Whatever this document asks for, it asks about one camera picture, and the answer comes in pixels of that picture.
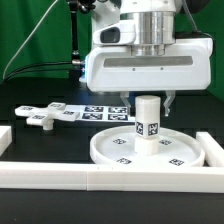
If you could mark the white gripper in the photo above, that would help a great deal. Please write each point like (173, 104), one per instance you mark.
(184, 66)

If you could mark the white round table top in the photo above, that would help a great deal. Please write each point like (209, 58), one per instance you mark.
(122, 146)

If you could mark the white marker sheet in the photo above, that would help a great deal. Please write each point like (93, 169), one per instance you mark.
(101, 113)

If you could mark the white right fence bar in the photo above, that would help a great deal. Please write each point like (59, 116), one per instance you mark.
(214, 153)

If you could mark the white fence bar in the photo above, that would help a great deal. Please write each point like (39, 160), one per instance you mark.
(214, 153)
(91, 177)

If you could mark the white cross table base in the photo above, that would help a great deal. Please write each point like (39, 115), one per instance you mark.
(45, 117)

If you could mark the white left fence block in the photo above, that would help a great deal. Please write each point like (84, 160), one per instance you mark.
(5, 138)

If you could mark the white front fence bar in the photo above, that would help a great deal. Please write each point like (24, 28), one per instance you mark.
(91, 177)

